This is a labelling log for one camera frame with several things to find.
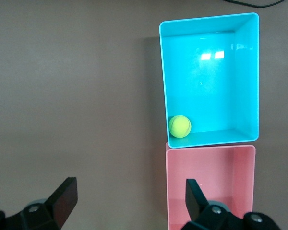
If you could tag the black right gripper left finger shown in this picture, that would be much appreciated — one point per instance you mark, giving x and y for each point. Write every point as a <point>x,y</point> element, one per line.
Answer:
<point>57,206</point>

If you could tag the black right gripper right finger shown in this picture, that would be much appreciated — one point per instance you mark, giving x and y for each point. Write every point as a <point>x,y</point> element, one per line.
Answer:
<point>196,206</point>

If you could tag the yellow-green tennis ball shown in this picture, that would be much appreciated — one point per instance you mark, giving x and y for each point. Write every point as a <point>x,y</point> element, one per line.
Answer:
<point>180,126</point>

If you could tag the pink plastic bin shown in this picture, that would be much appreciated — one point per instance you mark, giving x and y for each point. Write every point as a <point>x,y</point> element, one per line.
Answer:
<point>218,172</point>

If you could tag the blue plastic bin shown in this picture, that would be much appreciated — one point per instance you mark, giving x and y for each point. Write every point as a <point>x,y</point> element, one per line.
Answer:
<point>211,83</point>

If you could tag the brown table cover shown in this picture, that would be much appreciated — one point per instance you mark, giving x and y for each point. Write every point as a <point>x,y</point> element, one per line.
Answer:
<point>74,95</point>

